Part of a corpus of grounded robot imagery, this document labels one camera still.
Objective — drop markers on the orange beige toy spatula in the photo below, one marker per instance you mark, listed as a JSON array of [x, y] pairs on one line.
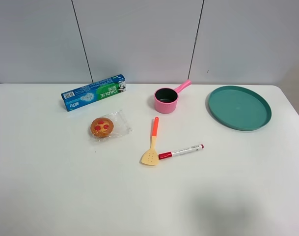
[[151, 157]]

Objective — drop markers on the toy pizza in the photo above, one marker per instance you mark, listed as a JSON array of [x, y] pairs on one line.
[[109, 126]]

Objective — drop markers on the red white marker pen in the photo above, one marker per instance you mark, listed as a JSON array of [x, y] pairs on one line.
[[180, 151]]

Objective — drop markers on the teal round plate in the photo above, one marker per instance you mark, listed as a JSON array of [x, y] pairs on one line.
[[239, 108]]

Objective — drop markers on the blue green toothpaste box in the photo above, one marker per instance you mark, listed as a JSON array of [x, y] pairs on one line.
[[94, 92]]

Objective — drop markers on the pink toy saucepan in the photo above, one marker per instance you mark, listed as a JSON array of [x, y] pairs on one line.
[[165, 99]]

